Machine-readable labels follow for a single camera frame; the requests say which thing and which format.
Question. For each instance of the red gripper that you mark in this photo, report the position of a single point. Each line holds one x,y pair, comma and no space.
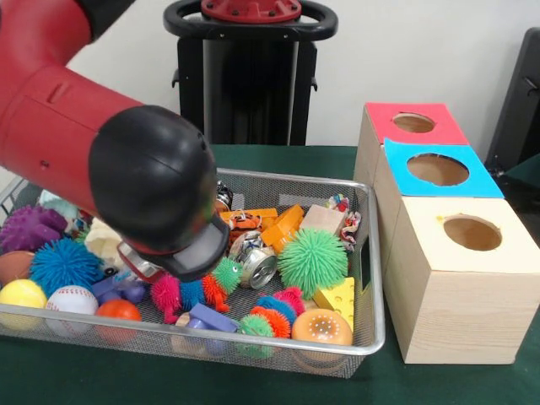
139,272

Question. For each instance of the cream knitted cloth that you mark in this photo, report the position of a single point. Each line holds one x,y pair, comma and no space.
103,242

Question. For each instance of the purple spiky ball with eyes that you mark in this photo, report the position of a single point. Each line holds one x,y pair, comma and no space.
29,228

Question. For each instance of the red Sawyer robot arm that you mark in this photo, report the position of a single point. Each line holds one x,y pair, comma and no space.
84,126

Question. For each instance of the wooden box with three holes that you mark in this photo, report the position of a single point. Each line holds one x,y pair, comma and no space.
460,312

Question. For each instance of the white baseball toy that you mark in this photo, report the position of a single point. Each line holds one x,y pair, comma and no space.
71,299

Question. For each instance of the plain blue spiky ball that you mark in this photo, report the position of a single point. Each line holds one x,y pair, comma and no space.
63,266

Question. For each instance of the dark green table cloth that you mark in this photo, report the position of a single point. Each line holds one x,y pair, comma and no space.
126,379

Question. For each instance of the yellow ball toy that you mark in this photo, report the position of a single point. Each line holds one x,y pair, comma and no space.
23,293

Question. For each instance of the crushed silver drink can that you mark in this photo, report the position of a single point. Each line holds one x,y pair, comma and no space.
257,263

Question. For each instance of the orange plastic toy block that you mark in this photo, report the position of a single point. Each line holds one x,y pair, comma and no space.
282,223

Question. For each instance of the plain green spiky ball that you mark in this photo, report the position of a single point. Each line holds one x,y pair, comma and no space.
312,261

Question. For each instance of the plain wooden cube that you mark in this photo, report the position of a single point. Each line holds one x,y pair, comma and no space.
322,219

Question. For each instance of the toy burger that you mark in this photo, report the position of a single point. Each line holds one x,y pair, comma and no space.
322,327

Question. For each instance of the yellow toy cheese wedge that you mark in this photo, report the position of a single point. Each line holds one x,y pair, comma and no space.
337,297

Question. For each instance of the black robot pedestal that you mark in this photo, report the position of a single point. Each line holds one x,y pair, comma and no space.
253,84

